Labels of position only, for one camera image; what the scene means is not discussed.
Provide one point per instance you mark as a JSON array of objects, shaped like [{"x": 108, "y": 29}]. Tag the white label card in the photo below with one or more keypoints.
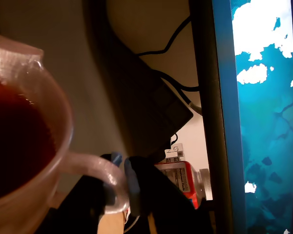
[{"x": 174, "y": 152}]

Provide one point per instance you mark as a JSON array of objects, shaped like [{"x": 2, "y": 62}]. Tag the black box device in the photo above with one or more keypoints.
[{"x": 156, "y": 102}]

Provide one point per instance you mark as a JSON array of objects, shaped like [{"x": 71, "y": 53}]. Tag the red and blue carton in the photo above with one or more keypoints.
[{"x": 185, "y": 180}]

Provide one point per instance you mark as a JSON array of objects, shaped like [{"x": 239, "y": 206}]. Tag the monitor with blue picture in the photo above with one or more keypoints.
[{"x": 258, "y": 122}]

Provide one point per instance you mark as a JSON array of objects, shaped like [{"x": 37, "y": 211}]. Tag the translucent plastic kettle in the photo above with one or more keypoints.
[{"x": 27, "y": 136}]

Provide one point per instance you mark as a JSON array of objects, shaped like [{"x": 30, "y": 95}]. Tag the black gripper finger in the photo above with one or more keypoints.
[
  {"x": 161, "y": 195},
  {"x": 83, "y": 202}
]

